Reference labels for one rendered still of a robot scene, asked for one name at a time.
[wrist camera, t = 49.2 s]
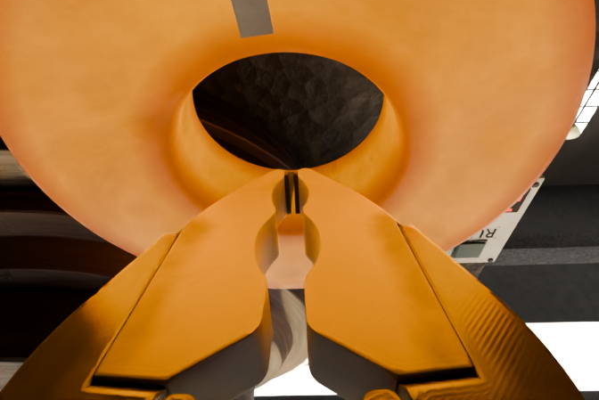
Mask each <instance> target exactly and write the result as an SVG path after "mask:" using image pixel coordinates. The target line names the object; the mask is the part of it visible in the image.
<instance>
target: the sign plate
mask: <svg viewBox="0 0 599 400"><path fill-rule="evenodd" d="M544 180H545V178H544V176H543V175H541V176H540V177H539V178H538V180H537V181H536V182H535V183H534V184H533V185H532V186H531V188H530V189H529V190H528V191H527V192H526V193H525V194H524V195H523V196H522V198H521V200H520V201H517V202H516V203H515V204H514V205H513V206H512V207H510V208H509V209H511V210H512V211H506V212H505V213H504V214H503V215H501V216H500V217H499V218H498V219H497V220H496V221H494V222H493V223H492V224H490V225H489V226H487V227H486V228H484V229H483V230H482V231H480V232H479V233H477V234H475V235H474V236H472V237H471V238H470V239H468V240H467V241H464V242H485V243H486V244H485V246H484V248H483V250H482V251H481V253H480V255H479V257H471V258H453V255H454V254H455V250H456V248H457V246H458V245H457V246H456V247H454V248H452V249H450V250H448V251H446V253H447V254H448V255H449V256H451V257H452V258H453V259H454V260H455V261H456V262H457V263H482V262H495V260H496V258H497V256H498V254H499V253H500V251H501V249H502V248H503V246H504V245H505V243H506V242H507V240H508V238H509V237H510V235H511V233H512V232H513V229H514V228H515V226H516V225H517V224H518V222H519V221H520V219H521V217H522V215H523V213H524V212H525V210H526V209H527V207H528V205H529V204H530V202H531V201H532V199H533V197H534V196H535V194H536V193H537V190H538V189H539V187H540V185H541V184H542V183H543V181H544Z"/></svg>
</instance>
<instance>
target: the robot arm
mask: <svg viewBox="0 0 599 400"><path fill-rule="evenodd" d="M293 191H294V196H295V211H296V214H300V216H301V217H302V218H303V219H304V237H305V254H306V256H307V258H308V259H309V260H310V261H311V262H312V263H313V265H314V266H313V267H312V269H311V270H310V271H309V273H308V274H307V276H306V278H305V281H304V288H305V306H306V323H307V340H308V368H309V371H310V374H311V376H312V377H313V379H314V380H315V381H316V382H317V383H319V384H320V385H322V386H324V387H325V388H328V389H329V390H331V391H332V392H333V393H335V394H337V395H338V396H341V397H342V398H344V399H346V400H586V399H585V398H584V397H583V395H582V394H581V392H580V391H579V389H578V387H577V386H576V384H575V383H574V382H573V380H572V379H571V377H570V376H569V374H568V373H567V372H566V371H565V370H564V368H563V367H562V365H561V364H560V363H559V362H558V360H557V359H556V358H555V357H554V355H553V354H552V353H551V351H550V350H549V349H548V348H547V347H546V345H545V344H544V343H543V342H542V340H541V339H540V338H539V337H538V336H537V335H536V334H535V332H534V331H533V330H532V329H531V328H530V327H529V326H528V325H527V324H526V323H525V322H524V321H523V320H522V319H521V318H520V317H519V316H518V315H517V314H516V313H515V312H514V311H513V310H512V309H511V308H510V307H509V306H508V305H507V304H506V303H505V302H503V301H502V300H501V299H500V298H499V297H498V296H497V295H495V294H494V293H493V292H492V291H491V290H489V289H488V288H487V287H486V286H485V285H483V284H482V283H481V282H480V281H479V280H477V279H476V278H475V277H474V276H473V275H472V274H470V273H469V272H468V271H467V270H465V269H464V268H463V267H462V266H461V265H459V264H458V263H457V262H456V261H455V260H454V259H453V258H452V257H451V256H449V255H448V254H447V253H446V252H445V251H444V250H443V249H441V248H440V247H439V246H438V245H437V244H435V243H434V242H433V241H432V240H430V239H429V238H428V237H427V236H426V235H425V234H423V233H422V232H421V231H420V230H419V229H417V228H416V227H415V226H414V225H413V224H411V225H401V224H400V223H399V222H398V221H397V220H396V219H394V218H393V217H392V216H391V215H390V214H388V213H387V212H386V211H385V210H383V209H382V208H380V207H379V206H377V205H376V204H374V203H373V202H371V201H370V200H369V199H367V198H365V197H364V196H362V195H360V194H358V193H357V192H354V191H352V190H350V189H349V188H347V187H345V186H343V185H341V184H338V183H336V182H334V181H333V180H331V179H330V178H328V177H326V176H323V175H321V174H319V173H317V172H316V171H314V170H312V169H310V168H302V169H300V170H298V171H293V172H291V171H287V170H282V169H275V170H272V171H270V172H269V173H267V174H265V175H263V176H261V177H260V178H258V179H256V180H254V181H253V182H251V183H249V184H246V185H245V186H243V187H242V188H240V189H238V190H237V191H235V192H232V193H231V194H229V195H227V196H225V197H224V198H223V199H221V200H219V201H217V202H216V203H214V204H213V205H211V206H210V207H208V208H207V209H205V210H204V211H202V212H201V213H200V214H199V215H198V216H197V217H196V218H194V219H193V220H192V221H191V222H190V223H189V224H188V225H186V226H185V227H184V228H183V229H182V230H181V231H180V232H179V233H165V234H164V235H162V236H161V237H160V238H159V239H158V240H157V241H155V242H154V243H153V244H152V245H151V246H150V247H149V248H148V249H147V250H146V251H144V252H143V253H142V254H141V255H140V256H139V257H137V258H136V259H135V260H134V261H133V262H131V263H130V264H129V265H128V266H127V267H125V268H124V269H123V270H122V271H121V272H120V273H118V274H117V275H116V276H115V277H113V278H112V279H111V280H110V281H109V282H107V283H106V284H105V285H104V286H103V287H102V288H100V289H99V290H98V291H97V292H96V293H95V294H94V295H93V296H92V297H91V298H89V299H88V300H87V301H86V302H85V303H84V304H82V305H81V306H80V307H79V308H78V309H77V310H75V311H74V312H73V313H72V314H71V315H70V316H69V317H68V318H66V319H65V320H64V321H63V322H62V323H61V324H60V325H59V326H58V327H57V328H56V329H55V330H54V331H53V332H52V333H51V334H50V335H49V336H48V337H47V338H46V339H45V340H44V341H43V342H42V343H41V344H40V345H39V346H38V348H37V349H36V350H35V351H34V352H33V353H32V354H31V355H30V356H29V358H28V359H27V360H26V361H25V362H24V363H23V365H22V366H21V367H20V368H19V370H17V371H16V372H15V373H14V374H13V376H12V377H11V378H10V380H9V381H8V382H7V383H6V385H5V386H4V388H3V389H2V390H1V392H0V400H234V399H235V398H237V397H238V396H241V395H242V394H244V393H245V392H247V391H249V390H250V389H252V388H254V387H256V386H257V385H258V384H259V383H260V382H261V381H262V380H263V379H264V378H265V377H266V375H267V371H268V367H269V359H270V352H271V345H272V337H273V326H272V319H271V311H270V304H269V296H268V288H267V278H266V276H265V274H266V272H267V270H268V268H269V267H270V266H271V265H272V264H273V263H274V261H275V260H276V259H277V258H278V256H279V242H278V232H277V228H278V226H279V224H280V223H281V222H282V221H283V220H284V219H285V218H286V216H287V214H291V208H292V199H293Z"/></svg>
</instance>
